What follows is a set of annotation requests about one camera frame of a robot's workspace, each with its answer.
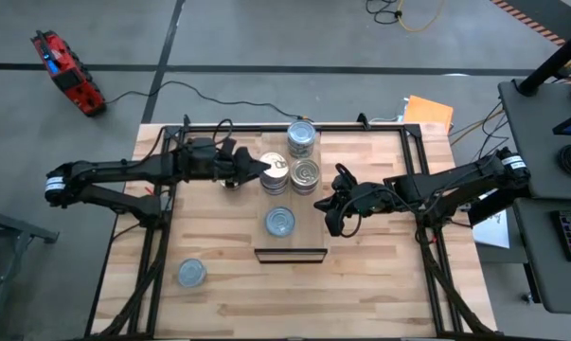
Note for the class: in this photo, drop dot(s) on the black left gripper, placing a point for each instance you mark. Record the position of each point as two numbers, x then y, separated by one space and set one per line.
200 163

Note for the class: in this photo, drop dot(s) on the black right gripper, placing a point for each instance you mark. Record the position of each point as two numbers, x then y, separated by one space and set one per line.
368 199

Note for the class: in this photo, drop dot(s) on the silver-lid teal-label can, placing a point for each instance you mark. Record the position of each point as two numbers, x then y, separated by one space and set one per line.
191 272
280 221
301 132

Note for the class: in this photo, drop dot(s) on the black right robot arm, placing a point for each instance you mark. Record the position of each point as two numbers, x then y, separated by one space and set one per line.
455 182

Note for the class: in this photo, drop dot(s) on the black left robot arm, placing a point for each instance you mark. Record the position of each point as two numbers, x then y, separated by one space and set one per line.
124 168

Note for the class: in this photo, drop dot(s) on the orange paper folder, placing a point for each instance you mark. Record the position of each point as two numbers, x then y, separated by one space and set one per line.
429 113

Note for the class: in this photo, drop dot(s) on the white paper sheet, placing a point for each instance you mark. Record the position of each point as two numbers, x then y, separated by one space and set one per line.
495 232

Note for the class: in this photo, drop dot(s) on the black desk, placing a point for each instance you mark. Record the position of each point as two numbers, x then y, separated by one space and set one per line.
531 265

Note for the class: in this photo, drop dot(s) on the grey metal stand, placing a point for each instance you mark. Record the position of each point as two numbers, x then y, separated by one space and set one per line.
24 227

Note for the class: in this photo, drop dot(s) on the black metal pole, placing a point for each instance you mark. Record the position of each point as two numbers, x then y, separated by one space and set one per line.
550 66

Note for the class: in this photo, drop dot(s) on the wooden shelf with black frame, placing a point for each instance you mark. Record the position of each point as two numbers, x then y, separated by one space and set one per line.
308 222

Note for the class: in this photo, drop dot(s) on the black aluminium rig frame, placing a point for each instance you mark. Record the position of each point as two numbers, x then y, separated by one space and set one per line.
361 128

